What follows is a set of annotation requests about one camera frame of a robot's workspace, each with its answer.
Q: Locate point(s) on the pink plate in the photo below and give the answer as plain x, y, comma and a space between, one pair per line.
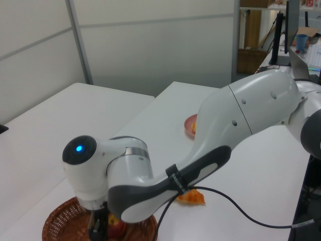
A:
188, 125

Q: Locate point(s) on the blue cup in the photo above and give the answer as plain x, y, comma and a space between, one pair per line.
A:
301, 43

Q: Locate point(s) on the grey partition post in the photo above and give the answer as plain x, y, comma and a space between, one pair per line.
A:
80, 45

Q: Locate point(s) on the black monitor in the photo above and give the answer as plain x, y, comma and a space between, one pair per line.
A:
292, 25

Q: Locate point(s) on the silver laptop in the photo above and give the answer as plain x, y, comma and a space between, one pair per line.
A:
299, 65

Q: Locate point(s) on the brown cardboard box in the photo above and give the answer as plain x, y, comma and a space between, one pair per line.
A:
250, 61

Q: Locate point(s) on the braided toy bread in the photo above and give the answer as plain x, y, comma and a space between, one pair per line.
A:
191, 197

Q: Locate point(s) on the brown woven basket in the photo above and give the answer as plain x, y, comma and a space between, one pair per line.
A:
65, 223

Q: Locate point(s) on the black monitor stand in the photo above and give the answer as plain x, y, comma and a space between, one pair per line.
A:
277, 37

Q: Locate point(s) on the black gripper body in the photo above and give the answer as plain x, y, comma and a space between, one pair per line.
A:
100, 226

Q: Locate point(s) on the red toy apple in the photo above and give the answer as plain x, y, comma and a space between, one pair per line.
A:
116, 226

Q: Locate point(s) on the ridged striped toy bread roll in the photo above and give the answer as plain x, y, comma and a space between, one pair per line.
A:
193, 126

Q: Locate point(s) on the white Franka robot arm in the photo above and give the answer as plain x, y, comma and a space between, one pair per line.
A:
238, 113

